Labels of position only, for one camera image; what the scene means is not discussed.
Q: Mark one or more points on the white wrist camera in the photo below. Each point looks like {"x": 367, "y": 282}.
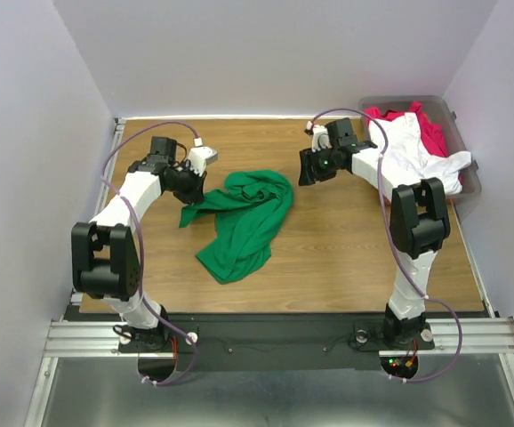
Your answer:
{"x": 200, "y": 157}
{"x": 319, "y": 137}

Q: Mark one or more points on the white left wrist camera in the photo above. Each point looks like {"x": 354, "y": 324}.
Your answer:
{"x": 200, "y": 157}

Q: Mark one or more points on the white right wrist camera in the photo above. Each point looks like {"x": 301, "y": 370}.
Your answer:
{"x": 319, "y": 137}

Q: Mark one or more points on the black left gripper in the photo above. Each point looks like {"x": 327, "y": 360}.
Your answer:
{"x": 196, "y": 195}

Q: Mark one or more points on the white t shirt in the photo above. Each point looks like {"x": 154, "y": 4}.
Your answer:
{"x": 407, "y": 161}

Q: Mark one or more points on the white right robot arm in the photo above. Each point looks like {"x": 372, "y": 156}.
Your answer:
{"x": 415, "y": 214}

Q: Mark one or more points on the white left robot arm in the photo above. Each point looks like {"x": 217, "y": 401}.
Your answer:
{"x": 107, "y": 251}

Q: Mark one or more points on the green t shirt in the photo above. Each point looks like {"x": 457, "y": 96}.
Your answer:
{"x": 249, "y": 211}

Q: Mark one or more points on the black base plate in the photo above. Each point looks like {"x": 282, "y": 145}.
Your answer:
{"x": 186, "y": 356}

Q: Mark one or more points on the red t shirt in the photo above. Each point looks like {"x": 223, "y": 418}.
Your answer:
{"x": 432, "y": 134}

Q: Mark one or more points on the clear plastic bin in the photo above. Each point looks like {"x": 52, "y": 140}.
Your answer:
{"x": 438, "y": 112}

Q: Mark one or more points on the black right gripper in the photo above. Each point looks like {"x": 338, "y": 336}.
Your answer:
{"x": 307, "y": 176}

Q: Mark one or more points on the aluminium frame rail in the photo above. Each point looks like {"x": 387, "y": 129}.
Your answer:
{"x": 443, "y": 336}

